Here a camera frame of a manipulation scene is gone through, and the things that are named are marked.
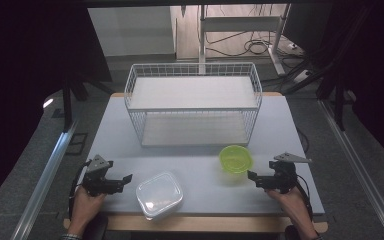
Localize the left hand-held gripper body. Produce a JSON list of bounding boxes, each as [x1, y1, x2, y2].
[[81, 154, 116, 197]]

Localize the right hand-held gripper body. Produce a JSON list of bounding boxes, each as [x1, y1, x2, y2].
[[269, 152, 313, 194]]

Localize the green plastic bowl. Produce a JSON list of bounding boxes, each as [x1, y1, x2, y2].
[[218, 144, 254, 175]]

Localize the clear plastic lidded container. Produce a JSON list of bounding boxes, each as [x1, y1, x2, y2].
[[135, 171, 184, 222]]

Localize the white wire shelf rack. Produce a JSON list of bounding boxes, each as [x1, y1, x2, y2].
[[123, 62, 264, 148]]

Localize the person's right hand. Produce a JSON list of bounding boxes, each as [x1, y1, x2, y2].
[[266, 187, 309, 226]]

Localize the person's left hand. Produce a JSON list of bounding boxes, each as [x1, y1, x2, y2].
[[69, 185, 107, 231]]

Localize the black floor socket frames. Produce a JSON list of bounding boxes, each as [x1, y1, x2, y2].
[[64, 132, 89, 156]]

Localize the black metal stand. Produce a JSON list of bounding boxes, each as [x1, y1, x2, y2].
[[62, 75, 91, 132], [315, 75, 348, 132]]

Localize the white power strip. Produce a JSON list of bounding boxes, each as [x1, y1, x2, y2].
[[293, 69, 313, 84]]

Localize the white cabinet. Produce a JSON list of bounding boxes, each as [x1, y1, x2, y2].
[[88, 6, 176, 58]]

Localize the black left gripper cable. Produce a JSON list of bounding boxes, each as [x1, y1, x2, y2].
[[68, 159, 93, 218]]

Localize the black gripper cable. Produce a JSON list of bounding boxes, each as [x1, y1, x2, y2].
[[68, 159, 93, 218], [294, 173, 314, 222]]

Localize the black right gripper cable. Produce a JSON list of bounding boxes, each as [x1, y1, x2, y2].
[[294, 173, 314, 222]]

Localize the black cable beside table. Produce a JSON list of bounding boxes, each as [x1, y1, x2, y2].
[[296, 127, 311, 155]]

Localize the aluminium rail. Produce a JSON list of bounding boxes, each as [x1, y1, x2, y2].
[[10, 119, 80, 240], [317, 99, 384, 240]]

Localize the black floor cables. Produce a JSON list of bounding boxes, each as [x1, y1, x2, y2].
[[205, 30, 283, 58]]

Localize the white standing desk frame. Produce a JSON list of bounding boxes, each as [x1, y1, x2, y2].
[[198, 3, 291, 76]]

